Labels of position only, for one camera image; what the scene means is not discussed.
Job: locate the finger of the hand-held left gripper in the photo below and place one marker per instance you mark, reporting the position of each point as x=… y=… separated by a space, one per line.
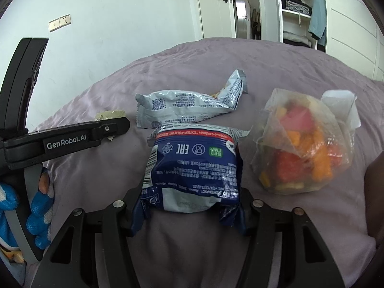
x=115 y=127

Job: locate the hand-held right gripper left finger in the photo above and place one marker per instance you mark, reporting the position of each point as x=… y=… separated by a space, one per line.
x=120 y=216

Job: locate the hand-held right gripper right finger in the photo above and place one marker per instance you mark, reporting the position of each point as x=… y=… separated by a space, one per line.
x=253 y=216

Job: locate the small yellow-green wrapper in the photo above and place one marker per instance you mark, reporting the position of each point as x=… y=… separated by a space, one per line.
x=109 y=115

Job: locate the grey-blue snack packet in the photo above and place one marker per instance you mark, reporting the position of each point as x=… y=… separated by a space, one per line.
x=180 y=105

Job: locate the clear dried fruit bag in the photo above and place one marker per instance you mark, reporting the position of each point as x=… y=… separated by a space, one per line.
x=300 y=156

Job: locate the dark blue snack packet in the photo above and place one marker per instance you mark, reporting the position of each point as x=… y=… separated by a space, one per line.
x=192 y=168

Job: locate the person's left hand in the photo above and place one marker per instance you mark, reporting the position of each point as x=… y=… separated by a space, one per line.
x=40 y=216

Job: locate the dark rounded object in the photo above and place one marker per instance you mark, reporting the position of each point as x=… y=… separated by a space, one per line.
x=376 y=198

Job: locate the white hallway door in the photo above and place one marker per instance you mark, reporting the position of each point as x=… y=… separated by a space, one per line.
x=242 y=24

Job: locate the hanging coats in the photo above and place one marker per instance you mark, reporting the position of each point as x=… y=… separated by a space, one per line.
x=255 y=24

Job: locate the white folded garment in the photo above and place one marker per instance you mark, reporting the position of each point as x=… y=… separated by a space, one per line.
x=301 y=42

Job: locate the grey folded garment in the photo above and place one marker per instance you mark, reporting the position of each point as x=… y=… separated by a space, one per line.
x=300 y=8

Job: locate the blue-grey hanging garment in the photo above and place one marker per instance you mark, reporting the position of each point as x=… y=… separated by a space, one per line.
x=318 y=12

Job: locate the white wardrobe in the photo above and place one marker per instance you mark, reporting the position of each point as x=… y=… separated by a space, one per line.
x=351 y=21

